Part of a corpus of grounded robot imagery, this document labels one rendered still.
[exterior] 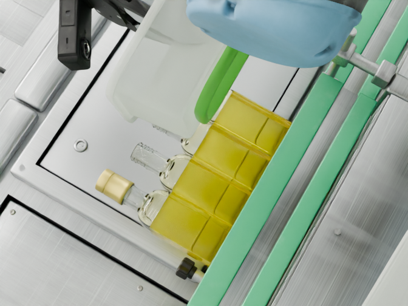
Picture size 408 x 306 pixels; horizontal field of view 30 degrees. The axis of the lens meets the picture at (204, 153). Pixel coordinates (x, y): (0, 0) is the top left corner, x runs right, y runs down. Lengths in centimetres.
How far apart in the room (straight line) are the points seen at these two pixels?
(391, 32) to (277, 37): 62
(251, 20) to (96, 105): 74
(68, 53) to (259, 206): 29
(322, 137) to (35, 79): 52
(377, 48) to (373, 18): 5
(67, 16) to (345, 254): 42
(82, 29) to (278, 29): 42
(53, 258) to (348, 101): 53
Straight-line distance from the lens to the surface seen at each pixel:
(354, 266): 91
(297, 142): 95
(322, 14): 53
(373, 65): 98
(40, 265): 122
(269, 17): 52
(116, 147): 122
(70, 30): 90
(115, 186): 105
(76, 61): 89
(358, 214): 92
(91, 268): 121
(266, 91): 125
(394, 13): 116
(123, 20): 91
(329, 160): 95
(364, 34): 113
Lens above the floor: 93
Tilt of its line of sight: 7 degrees up
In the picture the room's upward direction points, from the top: 61 degrees counter-clockwise
